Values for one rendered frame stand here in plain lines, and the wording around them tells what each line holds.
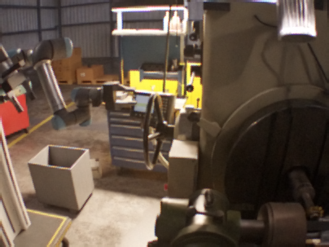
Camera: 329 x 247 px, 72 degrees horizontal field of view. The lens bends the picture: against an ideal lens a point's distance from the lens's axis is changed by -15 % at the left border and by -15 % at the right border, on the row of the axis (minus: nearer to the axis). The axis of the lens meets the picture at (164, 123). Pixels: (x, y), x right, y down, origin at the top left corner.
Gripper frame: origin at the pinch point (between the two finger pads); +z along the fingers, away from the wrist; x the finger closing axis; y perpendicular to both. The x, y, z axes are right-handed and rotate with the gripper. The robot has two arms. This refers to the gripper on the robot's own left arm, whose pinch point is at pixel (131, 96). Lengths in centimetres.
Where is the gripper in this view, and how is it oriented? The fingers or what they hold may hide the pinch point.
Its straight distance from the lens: 124.3
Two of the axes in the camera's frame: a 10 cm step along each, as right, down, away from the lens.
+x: 0.2, 8.8, 4.7
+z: 9.9, 0.6, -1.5
